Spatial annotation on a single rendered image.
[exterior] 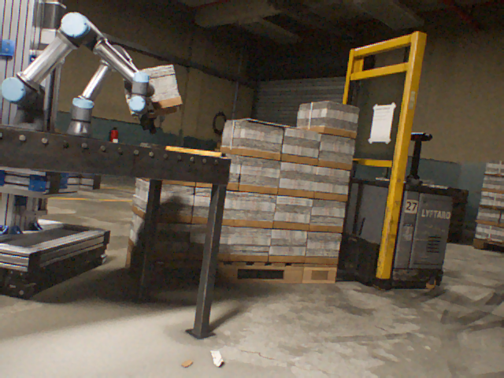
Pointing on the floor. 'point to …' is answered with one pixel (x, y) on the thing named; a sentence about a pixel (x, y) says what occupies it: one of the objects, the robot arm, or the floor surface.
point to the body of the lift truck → (405, 227)
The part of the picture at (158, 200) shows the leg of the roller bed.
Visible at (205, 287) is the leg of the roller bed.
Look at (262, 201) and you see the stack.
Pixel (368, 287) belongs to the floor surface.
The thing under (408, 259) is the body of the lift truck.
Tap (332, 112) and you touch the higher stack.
